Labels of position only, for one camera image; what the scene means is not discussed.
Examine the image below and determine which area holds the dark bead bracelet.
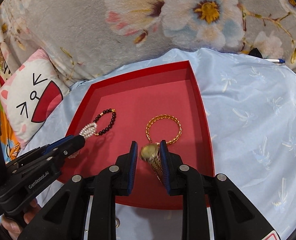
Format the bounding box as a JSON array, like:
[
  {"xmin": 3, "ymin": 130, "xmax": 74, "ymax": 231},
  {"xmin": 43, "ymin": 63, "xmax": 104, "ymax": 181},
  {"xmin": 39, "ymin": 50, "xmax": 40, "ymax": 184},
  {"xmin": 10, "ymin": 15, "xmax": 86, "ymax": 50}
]
[{"xmin": 93, "ymin": 108, "xmax": 117, "ymax": 137}]

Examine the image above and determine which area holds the gold wristwatch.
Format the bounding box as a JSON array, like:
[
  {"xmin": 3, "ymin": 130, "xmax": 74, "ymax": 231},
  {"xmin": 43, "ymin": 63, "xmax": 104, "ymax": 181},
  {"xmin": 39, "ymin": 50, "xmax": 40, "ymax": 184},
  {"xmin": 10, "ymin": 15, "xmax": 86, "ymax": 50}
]
[{"xmin": 140, "ymin": 143, "xmax": 167, "ymax": 184}]

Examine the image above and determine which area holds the light blue bed sheet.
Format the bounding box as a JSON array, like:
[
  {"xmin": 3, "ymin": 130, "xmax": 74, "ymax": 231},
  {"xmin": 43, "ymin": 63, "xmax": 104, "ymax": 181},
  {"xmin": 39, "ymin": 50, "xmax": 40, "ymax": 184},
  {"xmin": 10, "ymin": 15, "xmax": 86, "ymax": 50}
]
[{"xmin": 13, "ymin": 47, "xmax": 296, "ymax": 240}]

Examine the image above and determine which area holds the grey floral blanket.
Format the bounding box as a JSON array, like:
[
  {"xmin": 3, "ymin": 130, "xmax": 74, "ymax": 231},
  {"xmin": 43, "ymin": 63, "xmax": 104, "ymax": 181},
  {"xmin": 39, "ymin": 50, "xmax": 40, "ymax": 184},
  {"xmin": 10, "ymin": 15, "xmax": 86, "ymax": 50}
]
[{"xmin": 0, "ymin": 0, "xmax": 296, "ymax": 85}]

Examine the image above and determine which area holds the pearl bracelet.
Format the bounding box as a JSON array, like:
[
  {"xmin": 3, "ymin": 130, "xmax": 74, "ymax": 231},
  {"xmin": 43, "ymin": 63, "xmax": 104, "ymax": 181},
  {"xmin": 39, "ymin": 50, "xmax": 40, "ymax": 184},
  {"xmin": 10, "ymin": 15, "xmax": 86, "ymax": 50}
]
[{"xmin": 68, "ymin": 122, "xmax": 98, "ymax": 159}]

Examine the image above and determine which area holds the cat face pillow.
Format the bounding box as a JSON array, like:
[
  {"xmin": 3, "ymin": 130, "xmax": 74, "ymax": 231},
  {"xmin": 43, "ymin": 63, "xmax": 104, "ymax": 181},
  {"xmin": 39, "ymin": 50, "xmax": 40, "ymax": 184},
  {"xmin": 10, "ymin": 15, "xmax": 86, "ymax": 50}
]
[{"xmin": 0, "ymin": 49, "xmax": 71, "ymax": 150}]

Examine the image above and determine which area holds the gold chain bangle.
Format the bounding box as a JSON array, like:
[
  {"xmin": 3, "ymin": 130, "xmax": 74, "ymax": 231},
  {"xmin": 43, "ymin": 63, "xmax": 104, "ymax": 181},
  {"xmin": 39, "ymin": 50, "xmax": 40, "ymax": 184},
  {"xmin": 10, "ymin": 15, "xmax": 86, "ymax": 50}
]
[{"xmin": 146, "ymin": 114, "xmax": 183, "ymax": 146}]

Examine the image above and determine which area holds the red cardboard box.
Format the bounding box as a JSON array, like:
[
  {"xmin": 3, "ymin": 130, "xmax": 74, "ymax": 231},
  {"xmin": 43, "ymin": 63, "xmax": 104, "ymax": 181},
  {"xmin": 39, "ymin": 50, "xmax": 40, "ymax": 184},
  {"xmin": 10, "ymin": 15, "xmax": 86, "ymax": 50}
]
[{"xmin": 56, "ymin": 60, "xmax": 216, "ymax": 209}]

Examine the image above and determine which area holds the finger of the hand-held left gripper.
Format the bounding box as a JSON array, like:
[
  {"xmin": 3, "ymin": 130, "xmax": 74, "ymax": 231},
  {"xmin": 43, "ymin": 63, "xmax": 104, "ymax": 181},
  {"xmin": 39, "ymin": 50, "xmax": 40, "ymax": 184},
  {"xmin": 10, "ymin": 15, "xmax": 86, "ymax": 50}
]
[
  {"xmin": 5, "ymin": 134, "xmax": 75, "ymax": 167},
  {"xmin": 10, "ymin": 135, "xmax": 86, "ymax": 178}
]

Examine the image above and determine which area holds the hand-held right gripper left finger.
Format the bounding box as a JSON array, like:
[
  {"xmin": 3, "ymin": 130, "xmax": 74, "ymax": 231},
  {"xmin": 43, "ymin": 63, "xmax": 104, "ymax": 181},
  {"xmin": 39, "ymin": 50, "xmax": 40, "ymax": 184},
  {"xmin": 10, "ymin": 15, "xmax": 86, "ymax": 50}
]
[{"xmin": 36, "ymin": 141, "xmax": 138, "ymax": 240}]

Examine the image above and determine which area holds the person's left hand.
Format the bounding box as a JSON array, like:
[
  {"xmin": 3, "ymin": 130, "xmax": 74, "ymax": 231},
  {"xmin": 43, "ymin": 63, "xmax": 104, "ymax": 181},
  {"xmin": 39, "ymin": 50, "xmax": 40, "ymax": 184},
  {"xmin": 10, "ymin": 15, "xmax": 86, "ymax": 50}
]
[{"xmin": 0, "ymin": 197, "xmax": 42, "ymax": 240}]

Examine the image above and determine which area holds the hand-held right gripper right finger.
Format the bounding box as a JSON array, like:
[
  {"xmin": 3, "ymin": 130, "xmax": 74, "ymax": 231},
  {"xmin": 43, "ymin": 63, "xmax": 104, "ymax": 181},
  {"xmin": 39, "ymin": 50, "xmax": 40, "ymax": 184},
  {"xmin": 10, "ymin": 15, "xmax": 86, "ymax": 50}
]
[{"xmin": 159, "ymin": 140, "xmax": 278, "ymax": 240}]

